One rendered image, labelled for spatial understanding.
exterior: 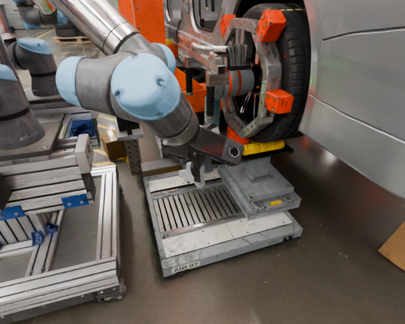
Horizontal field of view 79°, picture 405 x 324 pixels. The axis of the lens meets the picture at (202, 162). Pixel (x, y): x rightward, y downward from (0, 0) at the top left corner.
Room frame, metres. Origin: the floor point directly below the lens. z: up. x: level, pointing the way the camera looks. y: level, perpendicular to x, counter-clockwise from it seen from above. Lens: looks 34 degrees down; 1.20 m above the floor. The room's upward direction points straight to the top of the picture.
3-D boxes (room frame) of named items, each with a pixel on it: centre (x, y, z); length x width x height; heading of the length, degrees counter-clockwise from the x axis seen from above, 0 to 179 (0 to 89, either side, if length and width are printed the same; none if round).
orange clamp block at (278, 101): (0.97, -0.31, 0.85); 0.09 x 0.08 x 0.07; 18
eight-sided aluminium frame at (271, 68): (1.26, -0.20, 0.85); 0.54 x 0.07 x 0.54; 18
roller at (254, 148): (1.18, -0.34, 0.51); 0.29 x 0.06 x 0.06; 108
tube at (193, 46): (1.32, -0.06, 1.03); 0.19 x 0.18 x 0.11; 108
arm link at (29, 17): (1.45, 0.87, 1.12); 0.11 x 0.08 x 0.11; 92
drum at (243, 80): (1.24, -0.14, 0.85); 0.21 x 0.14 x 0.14; 108
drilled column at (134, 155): (1.66, 0.55, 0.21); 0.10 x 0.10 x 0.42; 18
